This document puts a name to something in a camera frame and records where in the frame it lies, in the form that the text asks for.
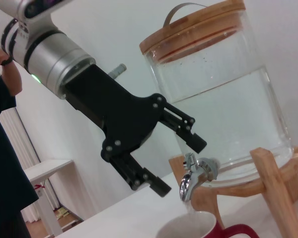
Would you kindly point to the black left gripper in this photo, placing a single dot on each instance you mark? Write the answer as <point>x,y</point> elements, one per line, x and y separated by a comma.
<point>119,116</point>

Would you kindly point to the chrome faucet with lever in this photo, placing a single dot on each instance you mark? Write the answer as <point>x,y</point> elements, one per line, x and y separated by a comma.
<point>188,186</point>

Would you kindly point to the red cup white inside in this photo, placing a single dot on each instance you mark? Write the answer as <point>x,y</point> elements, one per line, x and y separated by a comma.
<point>238,230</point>

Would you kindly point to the person forearm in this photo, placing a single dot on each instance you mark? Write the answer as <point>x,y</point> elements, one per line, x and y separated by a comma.
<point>12,79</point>

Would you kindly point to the clear glass water dispenser jar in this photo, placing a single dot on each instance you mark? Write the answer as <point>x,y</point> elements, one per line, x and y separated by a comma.
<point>226,111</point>

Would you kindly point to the wooden dispenser stand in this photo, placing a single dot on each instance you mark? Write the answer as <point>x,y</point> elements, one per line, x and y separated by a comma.
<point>275,186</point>

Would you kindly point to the yellow paper stack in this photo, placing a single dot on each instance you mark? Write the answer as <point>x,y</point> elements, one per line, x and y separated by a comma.
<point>62,213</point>

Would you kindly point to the white side table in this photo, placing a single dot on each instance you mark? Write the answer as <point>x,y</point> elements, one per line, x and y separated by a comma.
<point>47,168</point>

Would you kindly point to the red ribbon tag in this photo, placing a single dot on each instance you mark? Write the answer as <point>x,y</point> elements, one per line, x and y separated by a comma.
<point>39,186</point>

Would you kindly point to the round wooden jar lid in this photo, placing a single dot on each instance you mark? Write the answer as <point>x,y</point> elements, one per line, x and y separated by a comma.
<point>193,27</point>

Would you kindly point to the white ribbed curtain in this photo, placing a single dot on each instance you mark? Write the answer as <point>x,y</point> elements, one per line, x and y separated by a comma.
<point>22,138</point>

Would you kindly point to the person in black shirt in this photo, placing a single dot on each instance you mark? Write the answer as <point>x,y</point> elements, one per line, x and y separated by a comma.
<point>5,161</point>

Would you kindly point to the black wristband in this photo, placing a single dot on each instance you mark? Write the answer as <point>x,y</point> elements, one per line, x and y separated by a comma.
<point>7,62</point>

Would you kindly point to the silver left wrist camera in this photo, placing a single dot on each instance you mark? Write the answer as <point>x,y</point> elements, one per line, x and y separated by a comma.
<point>34,7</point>

